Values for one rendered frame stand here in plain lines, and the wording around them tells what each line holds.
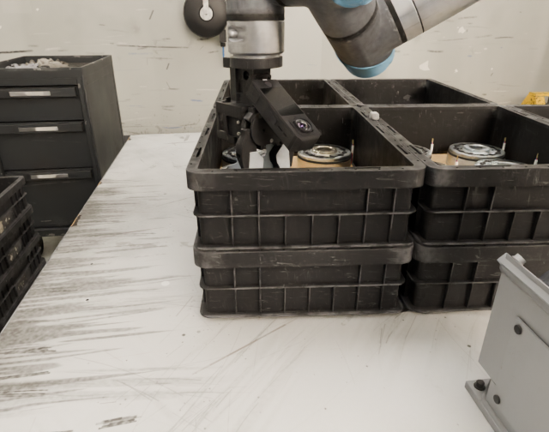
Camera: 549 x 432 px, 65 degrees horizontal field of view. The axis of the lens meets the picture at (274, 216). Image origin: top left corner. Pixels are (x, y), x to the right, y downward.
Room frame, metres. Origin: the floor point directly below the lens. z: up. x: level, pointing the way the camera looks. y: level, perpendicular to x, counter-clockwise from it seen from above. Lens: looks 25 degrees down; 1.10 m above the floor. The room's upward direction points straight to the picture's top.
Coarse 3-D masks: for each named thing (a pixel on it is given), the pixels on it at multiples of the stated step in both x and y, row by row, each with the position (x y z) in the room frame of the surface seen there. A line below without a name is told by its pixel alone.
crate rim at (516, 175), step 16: (368, 112) 0.83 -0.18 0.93; (512, 112) 0.84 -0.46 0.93; (384, 128) 0.71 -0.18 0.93; (432, 176) 0.51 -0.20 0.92; (448, 176) 0.50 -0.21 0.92; (464, 176) 0.50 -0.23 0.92; (480, 176) 0.50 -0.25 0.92; (496, 176) 0.50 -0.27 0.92; (512, 176) 0.50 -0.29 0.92; (528, 176) 0.51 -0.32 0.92; (544, 176) 0.51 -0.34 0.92
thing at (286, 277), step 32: (224, 256) 0.49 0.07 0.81; (256, 256) 0.49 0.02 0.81; (288, 256) 0.49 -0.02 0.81; (320, 256) 0.49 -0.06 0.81; (352, 256) 0.50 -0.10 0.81; (384, 256) 0.50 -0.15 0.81; (224, 288) 0.49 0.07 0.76; (256, 288) 0.50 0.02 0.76; (288, 288) 0.50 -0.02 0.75; (320, 288) 0.51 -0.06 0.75; (352, 288) 0.51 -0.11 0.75; (384, 288) 0.51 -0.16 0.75
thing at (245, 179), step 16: (208, 128) 0.71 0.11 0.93; (400, 144) 0.61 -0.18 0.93; (192, 160) 0.53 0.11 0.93; (416, 160) 0.53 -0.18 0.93; (192, 176) 0.49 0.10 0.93; (208, 176) 0.49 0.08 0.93; (224, 176) 0.49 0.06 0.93; (240, 176) 0.49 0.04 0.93; (256, 176) 0.49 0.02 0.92; (272, 176) 0.49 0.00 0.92; (288, 176) 0.49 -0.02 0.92; (304, 176) 0.49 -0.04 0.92; (320, 176) 0.49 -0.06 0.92; (336, 176) 0.50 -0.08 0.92; (352, 176) 0.50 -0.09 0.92; (368, 176) 0.50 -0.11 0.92; (384, 176) 0.50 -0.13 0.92; (400, 176) 0.50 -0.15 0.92; (416, 176) 0.50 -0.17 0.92
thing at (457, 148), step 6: (456, 144) 0.85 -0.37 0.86; (462, 144) 0.86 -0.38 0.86; (486, 144) 0.85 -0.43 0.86; (450, 150) 0.82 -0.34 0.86; (456, 150) 0.81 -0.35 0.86; (462, 150) 0.81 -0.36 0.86; (492, 150) 0.81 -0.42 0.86; (498, 150) 0.82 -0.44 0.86; (462, 156) 0.79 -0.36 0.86; (468, 156) 0.78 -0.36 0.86; (474, 156) 0.77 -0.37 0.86; (480, 156) 0.77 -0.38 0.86; (486, 156) 0.77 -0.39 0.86; (492, 156) 0.77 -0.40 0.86; (498, 156) 0.77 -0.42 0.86
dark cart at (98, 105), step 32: (0, 64) 2.11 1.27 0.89; (96, 64) 2.12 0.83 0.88; (0, 96) 1.83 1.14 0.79; (32, 96) 1.85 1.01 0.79; (64, 96) 1.87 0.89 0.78; (96, 96) 2.04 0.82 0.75; (0, 128) 1.83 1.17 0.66; (32, 128) 1.84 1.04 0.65; (64, 128) 1.86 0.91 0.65; (96, 128) 1.95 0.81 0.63; (0, 160) 1.84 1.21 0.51; (32, 160) 1.86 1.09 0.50; (64, 160) 1.87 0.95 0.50; (96, 160) 1.87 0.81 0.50; (32, 192) 1.85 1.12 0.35; (64, 192) 1.87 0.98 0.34; (64, 224) 1.87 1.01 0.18
